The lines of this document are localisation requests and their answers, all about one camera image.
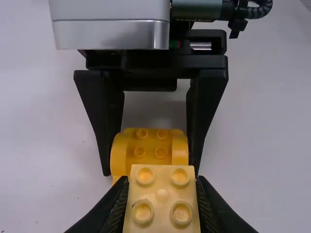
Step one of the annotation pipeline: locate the yellow toy brick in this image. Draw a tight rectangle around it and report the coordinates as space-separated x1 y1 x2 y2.
122 164 202 233

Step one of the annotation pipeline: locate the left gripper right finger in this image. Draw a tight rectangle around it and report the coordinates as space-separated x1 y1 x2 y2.
196 174 259 233

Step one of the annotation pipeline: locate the yellow toy car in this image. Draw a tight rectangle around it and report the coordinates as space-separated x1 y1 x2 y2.
109 128 192 187

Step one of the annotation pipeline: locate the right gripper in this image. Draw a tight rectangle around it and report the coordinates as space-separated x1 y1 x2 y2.
73 23 229 177

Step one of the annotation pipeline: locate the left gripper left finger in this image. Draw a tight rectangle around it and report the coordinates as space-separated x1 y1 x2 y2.
63 175 132 233

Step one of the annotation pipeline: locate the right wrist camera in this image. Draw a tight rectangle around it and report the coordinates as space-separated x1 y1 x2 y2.
48 0 170 51

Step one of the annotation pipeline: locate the black cable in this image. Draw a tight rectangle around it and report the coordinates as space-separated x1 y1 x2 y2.
227 0 272 41

